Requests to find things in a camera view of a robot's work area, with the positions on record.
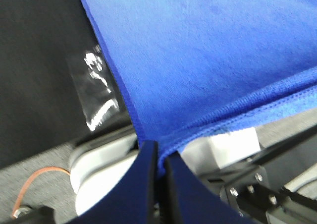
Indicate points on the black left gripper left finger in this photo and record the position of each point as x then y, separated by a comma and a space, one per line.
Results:
123, 194

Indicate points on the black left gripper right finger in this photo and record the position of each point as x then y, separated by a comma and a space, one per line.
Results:
187, 201

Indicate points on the blue microfibre towel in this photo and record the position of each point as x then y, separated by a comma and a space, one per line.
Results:
193, 68

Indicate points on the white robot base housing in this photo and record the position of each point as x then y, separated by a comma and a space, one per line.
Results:
98, 165

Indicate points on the clear tape strip left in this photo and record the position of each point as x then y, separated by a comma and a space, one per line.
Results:
95, 86

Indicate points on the black table cloth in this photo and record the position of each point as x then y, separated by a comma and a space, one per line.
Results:
42, 48

